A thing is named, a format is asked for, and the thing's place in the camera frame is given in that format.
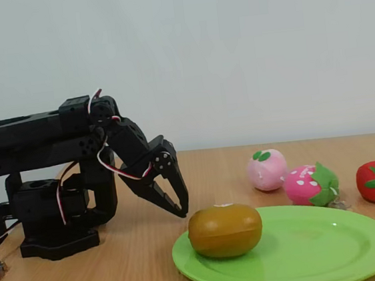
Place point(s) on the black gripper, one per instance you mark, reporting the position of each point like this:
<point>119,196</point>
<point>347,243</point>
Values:
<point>151,171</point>

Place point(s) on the pink plush peach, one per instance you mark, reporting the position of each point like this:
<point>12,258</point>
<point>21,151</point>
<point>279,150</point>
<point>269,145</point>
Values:
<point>268,172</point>

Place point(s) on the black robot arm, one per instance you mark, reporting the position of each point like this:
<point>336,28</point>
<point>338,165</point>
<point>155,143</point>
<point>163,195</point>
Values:
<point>22,131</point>

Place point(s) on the green plate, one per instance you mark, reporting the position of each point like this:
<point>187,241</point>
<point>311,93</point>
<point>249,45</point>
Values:
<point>303,252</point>

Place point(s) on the brown kiwi toy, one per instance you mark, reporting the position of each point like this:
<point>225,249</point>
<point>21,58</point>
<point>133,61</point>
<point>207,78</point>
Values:
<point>224,230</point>

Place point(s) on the pink plush strawberry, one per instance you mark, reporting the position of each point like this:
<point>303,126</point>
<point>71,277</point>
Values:
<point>301,185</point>

